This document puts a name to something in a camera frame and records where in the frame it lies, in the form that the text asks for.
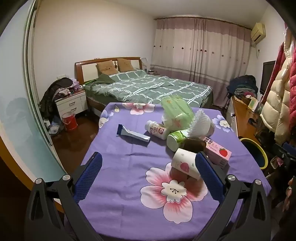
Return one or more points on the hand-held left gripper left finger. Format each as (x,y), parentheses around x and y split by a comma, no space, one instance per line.
(89,176)

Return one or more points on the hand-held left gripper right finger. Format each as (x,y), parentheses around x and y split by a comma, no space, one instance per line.
(208,176)

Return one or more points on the white strawberry print paper cup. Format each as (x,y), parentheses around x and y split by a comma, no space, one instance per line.
(185,163)

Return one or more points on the pink strawberry milk carton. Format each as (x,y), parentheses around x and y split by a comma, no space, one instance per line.
(217,150)

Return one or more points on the yellow rimmed dark bin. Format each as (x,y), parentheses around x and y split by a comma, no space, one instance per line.
(255,150)

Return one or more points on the dark brown cup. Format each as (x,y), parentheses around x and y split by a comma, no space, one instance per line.
(193,146)

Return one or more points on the green white plastic bottle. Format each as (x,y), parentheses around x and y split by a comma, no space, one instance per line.
(176,140)

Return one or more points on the blue silver squeeze tube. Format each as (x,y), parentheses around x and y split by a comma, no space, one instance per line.
(133,135)

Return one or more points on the white green printed wrapper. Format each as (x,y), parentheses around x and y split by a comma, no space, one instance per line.
(172,124)

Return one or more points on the white yogurt bottle red label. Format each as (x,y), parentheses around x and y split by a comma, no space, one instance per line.
(157,131)

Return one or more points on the light green plastic package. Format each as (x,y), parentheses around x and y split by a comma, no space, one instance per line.
(175,104)

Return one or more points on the person's right hand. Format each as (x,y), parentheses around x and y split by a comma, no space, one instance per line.
(291,194)

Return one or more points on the purple floral tablecloth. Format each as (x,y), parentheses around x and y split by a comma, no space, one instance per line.
(129,166)

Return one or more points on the wooden desk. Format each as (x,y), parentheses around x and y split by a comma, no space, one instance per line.
(242,120)

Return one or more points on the cream down jacket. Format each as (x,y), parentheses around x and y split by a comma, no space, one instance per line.
(279,97)

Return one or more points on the red bucket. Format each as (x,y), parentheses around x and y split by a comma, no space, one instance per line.
(69,121)

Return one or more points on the green framed card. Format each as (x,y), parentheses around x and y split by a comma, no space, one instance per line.
(252,103)

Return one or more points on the plastic bags on floor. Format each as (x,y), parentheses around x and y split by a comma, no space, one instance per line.
(53,127)

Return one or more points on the red quilted jacket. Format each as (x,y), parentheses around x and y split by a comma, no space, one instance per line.
(293,78)

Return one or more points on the white bedside cabinet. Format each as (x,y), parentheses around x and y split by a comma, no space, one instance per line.
(70,104)

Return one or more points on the black television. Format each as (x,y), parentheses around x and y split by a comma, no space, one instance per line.
(267,76)

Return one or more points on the pile of folded clothes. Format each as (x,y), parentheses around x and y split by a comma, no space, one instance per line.
(242,85)

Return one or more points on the dark clothes heap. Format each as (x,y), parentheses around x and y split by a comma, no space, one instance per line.
(55,92)

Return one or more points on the red coat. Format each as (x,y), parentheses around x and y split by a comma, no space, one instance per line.
(278,58)

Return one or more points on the dark green cloth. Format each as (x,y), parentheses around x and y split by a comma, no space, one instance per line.
(103,79)

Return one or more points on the frosted glass sliding door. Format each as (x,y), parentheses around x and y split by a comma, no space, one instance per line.
(18,104)

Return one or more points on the wooden bed headboard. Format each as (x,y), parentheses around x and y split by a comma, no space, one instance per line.
(85,70)

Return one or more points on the green checked duvet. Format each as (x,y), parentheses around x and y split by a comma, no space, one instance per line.
(150,87)

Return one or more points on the brown pillow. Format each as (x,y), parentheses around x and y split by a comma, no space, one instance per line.
(106,68)
(126,64)

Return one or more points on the small wooden bedside table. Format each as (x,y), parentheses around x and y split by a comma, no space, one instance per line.
(151,70)

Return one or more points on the beige air conditioner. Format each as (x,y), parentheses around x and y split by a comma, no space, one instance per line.
(258,33)

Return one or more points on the pink beige curtain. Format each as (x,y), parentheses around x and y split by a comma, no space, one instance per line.
(198,53)

